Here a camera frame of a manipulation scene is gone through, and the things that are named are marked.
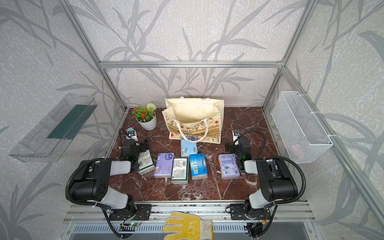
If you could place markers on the green white tissue pack centre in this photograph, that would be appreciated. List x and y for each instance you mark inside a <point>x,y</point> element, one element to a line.
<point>180,171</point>

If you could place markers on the cream floral canvas tote bag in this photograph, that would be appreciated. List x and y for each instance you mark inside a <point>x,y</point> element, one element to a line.
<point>194,119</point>

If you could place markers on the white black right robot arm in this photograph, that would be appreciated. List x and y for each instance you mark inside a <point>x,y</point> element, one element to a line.
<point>281,180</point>

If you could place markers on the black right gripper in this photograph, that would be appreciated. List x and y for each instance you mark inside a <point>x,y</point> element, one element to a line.
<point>235,151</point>

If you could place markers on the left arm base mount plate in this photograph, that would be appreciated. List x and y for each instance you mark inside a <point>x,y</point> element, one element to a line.
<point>141,212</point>

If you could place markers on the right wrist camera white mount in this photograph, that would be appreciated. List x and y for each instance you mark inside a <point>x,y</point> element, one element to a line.
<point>236,134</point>

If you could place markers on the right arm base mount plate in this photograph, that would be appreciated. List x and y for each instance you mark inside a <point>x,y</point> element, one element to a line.
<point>240,211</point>

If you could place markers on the potted plant white pot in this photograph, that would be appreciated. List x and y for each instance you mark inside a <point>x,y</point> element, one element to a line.
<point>146,116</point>

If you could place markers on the white wire mesh basket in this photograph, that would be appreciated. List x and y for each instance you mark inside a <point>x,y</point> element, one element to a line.
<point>302,134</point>

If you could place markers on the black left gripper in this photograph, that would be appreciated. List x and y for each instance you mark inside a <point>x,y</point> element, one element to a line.
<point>135,153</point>

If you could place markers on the yellow knit work glove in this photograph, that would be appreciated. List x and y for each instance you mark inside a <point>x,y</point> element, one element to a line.
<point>183,226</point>

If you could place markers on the teal small shovel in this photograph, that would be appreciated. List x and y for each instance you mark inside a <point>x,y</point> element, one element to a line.
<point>131,134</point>

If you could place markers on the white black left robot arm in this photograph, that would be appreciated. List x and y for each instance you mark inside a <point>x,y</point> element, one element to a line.
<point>89,183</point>

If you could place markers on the purple tissue pack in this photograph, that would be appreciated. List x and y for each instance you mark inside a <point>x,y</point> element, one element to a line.
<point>164,165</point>
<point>229,168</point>

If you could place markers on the clear acrylic wall shelf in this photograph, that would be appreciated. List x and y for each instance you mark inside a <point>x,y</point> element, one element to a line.
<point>50,138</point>

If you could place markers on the light blue cartoon tissue pack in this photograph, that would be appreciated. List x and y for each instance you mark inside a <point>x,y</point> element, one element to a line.
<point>188,148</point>

